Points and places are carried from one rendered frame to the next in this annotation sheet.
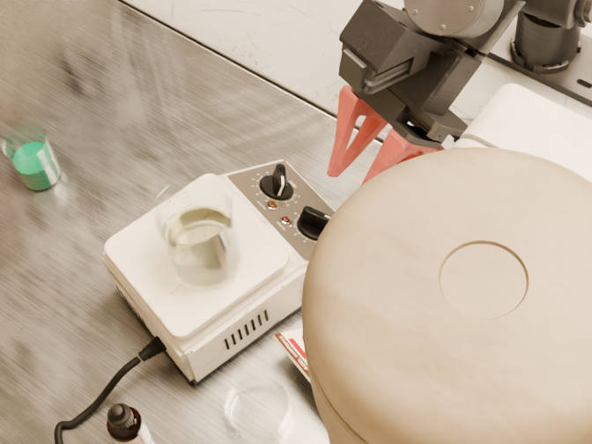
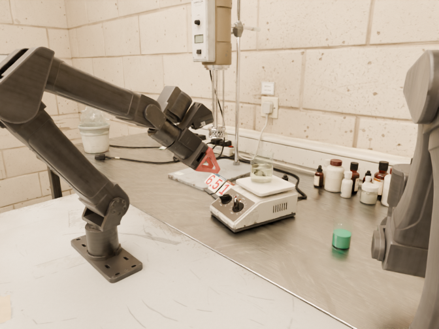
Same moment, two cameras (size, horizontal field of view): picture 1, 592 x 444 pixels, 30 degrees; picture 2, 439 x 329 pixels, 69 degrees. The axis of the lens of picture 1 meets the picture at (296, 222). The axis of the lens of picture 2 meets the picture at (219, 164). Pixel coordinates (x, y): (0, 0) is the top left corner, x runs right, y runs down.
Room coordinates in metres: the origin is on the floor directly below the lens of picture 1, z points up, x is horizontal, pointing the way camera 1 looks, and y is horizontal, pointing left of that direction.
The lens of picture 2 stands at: (1.29, -0.03, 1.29)
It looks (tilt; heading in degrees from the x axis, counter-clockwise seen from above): 17 degrees down; 181
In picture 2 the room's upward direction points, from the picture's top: straight up
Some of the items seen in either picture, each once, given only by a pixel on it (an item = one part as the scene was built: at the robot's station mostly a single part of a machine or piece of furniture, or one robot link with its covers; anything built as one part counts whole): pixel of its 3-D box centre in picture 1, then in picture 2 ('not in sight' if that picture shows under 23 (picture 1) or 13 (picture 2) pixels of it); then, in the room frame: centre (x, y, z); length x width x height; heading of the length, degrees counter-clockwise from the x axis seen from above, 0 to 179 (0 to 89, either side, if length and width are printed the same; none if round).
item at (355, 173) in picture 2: not in sight; (353, 177); (0.32, 0.39, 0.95); 0.04 x 0.04 x 0.10
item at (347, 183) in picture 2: not in sight; (347, 184); (0.37, 0.36, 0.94); 0.03 x 0.03 x 0.08
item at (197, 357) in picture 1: (227, 261); (256, 200); (0.49, 0.07, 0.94); 0.22 x 0.13 x 0.08; 120
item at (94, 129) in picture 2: not in sight; (94, 128); (-0.19, -0.63, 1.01); 0.14 x 0.14 x 0.21
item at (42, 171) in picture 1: (33, 158); (341, 233); (0.65, 0.24, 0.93); 0.04 x 0.04 x 0.06
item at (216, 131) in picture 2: not in sight; (216, 102); (0.14, -0.05, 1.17); 0.07 x 0.07 x 0.25
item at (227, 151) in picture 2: not in sight; (204, 143); (-0.24, -0.12, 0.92); 0.40 x 0.06 x 0.04; 45
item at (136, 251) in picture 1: (196, 253); (264, 183); (0.48, 0.09, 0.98); 0.12 x 0.12 x 0.01; 30
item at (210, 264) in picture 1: (203, 234); (260, 168); (0.47, 0.08, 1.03); 0.07 x 0.06 x 0.08; 118
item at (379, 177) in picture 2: not in sight; (381, 179); (0.36, 0.46, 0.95); 0.04 x 0.04 x 0.11
